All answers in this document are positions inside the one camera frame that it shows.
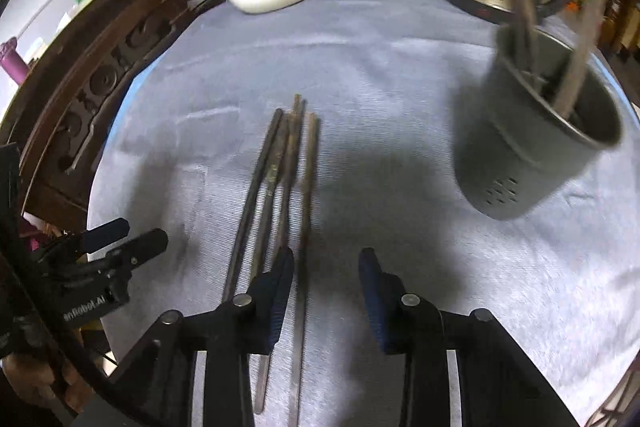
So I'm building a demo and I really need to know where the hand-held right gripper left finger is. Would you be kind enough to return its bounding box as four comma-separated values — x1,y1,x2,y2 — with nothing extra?
107,247,296,427

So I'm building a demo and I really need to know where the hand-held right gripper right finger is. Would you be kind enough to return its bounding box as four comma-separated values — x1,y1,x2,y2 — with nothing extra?
358,248,581,427

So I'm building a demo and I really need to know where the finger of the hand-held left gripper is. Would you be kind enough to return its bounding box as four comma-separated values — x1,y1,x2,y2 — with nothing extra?
40,218,132,264
65,228,169,280

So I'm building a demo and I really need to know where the row of dark chopsticks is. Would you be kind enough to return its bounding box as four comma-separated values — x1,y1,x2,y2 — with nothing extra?
220,93,322,427

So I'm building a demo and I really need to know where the grey perforated chopstick holder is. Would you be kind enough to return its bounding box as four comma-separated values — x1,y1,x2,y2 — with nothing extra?
452,24,623,221

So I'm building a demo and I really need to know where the person's left hand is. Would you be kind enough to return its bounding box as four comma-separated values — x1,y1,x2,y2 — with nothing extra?
0,351,96,414

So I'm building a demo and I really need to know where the blue table cover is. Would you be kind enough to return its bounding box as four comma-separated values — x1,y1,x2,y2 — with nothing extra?
87,52,640,228

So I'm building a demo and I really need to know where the carved dark wooden furniture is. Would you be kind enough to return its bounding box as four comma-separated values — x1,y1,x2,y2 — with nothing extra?
0,0,301,238

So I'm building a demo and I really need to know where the purple bottle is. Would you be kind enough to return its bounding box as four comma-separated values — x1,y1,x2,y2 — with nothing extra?
0,38,28,85

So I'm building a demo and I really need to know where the grey towel cloth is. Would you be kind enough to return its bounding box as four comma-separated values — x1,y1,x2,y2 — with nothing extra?
87,0,640,427

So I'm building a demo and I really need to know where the black cable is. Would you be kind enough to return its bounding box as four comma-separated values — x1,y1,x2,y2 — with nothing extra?
0,207,126,413

